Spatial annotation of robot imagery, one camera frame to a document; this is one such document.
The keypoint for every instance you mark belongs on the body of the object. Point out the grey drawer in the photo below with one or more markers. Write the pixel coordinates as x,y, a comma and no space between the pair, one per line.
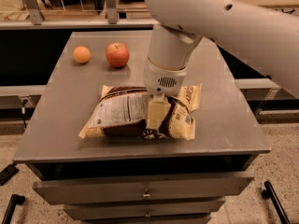
142,187
158,208

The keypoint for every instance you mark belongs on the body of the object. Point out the red apple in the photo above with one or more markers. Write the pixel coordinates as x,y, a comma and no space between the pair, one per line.
117,55

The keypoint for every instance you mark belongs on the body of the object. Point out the metal railing frame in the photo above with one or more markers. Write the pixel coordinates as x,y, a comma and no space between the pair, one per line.
72,14

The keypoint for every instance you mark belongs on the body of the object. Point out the black floor block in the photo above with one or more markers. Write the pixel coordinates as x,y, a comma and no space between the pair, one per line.
7,173

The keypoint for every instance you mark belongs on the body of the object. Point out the brown chip bag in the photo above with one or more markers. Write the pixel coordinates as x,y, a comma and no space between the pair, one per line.
122,111

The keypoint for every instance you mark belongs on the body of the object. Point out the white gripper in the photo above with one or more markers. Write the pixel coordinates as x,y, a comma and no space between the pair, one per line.
163,79

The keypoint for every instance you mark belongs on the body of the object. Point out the lower grey drawer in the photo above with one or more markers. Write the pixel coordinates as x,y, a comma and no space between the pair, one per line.
158,208

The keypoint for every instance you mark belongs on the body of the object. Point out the black left base leg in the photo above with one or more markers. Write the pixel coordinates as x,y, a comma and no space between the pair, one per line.
15,200

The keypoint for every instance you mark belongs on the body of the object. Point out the orange fruit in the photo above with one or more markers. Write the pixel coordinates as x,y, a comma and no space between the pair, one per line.
81,54

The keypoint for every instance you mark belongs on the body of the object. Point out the grey drawer cabinet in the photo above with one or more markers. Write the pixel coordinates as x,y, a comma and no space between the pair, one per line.
227,138

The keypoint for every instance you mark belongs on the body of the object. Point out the black base leg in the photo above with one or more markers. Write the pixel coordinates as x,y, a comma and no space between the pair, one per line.
15,200
269,193

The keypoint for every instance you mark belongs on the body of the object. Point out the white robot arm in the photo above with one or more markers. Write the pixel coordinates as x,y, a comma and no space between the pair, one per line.
265,39

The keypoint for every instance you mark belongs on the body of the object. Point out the black right base leg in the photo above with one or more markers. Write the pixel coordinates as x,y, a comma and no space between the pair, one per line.
269,193

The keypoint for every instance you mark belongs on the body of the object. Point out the upper grey drawer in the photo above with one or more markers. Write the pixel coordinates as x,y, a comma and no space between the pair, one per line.
142,187

